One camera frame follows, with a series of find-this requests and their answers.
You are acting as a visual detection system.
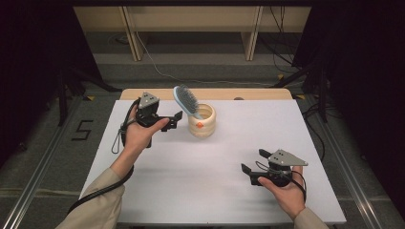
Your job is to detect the light wooden table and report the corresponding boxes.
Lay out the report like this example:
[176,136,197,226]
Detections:
[119,88,294,101]

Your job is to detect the person's left hand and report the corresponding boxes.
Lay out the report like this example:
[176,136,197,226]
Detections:
[123,105,171,156]

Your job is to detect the white floor cable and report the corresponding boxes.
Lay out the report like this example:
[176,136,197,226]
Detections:
[135,31,275,88]

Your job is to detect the white board cover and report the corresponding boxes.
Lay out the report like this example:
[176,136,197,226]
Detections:
[70,99,347,225]

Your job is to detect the person's right hand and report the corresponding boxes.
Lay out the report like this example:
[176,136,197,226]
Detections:
[257,166,307,220]

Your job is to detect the grey lanyard loop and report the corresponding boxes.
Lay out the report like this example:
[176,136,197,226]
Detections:
[111,118,137,156]

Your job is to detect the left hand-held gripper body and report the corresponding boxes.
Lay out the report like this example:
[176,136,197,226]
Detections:
[136,91,164,128]

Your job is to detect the beige background desk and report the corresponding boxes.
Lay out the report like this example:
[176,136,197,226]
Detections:
[73,6,311,62]

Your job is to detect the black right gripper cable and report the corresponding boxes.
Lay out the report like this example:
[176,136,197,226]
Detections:
[290,170,308,203]

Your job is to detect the black hanging cables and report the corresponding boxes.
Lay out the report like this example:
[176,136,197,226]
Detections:
[257,6,302,70]

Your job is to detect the cream ribbed cup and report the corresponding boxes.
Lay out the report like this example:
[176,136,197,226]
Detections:
[187,102,218,138]

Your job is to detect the black floor cables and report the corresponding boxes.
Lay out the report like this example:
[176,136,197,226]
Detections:
[302,101,329,161]

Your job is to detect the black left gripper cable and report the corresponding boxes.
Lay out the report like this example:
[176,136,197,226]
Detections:
[66,98,141,215]

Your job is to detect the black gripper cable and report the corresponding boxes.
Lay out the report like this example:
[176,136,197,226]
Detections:
[66,98,141,215]
[290,170,308,203]

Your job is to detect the light blue hairbrush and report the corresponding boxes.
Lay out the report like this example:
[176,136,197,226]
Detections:
[172,84,204,121]

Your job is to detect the dark curtain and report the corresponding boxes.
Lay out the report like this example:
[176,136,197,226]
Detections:
[0,0,103,166]
[292,0,405,218]

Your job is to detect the metal floor rail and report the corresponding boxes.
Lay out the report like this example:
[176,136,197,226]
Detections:
[1,94,84,229]
[297,94,383,229]

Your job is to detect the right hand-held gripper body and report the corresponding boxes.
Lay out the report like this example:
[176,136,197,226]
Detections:
[249,149,309,188]

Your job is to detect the grey cable coil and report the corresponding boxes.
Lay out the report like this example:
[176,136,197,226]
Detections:
[107,32,131,46]

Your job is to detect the black metal stand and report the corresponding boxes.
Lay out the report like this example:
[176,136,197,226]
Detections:
[270,53,330,124]
[56,63,122,127]

